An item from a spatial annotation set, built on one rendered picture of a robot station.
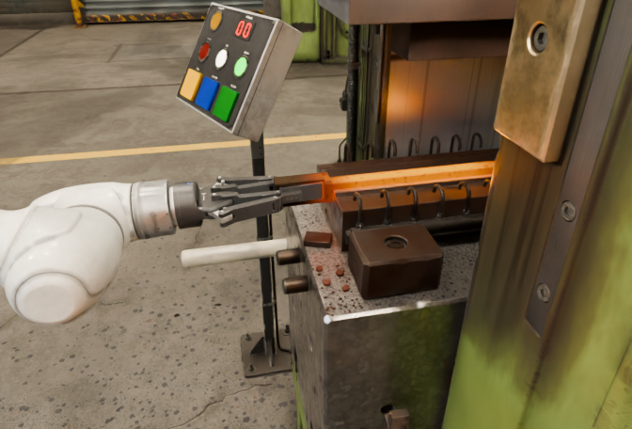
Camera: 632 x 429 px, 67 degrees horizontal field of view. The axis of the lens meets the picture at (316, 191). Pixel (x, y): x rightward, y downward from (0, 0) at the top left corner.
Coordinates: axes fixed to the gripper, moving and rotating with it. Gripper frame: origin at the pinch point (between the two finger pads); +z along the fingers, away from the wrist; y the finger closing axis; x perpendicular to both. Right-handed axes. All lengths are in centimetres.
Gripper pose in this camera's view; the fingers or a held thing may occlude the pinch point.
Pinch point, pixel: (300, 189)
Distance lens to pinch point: 79.9
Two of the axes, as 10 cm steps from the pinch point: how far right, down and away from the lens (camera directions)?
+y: 2.0, 4.7, -8.6
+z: 9.8, -1.3, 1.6
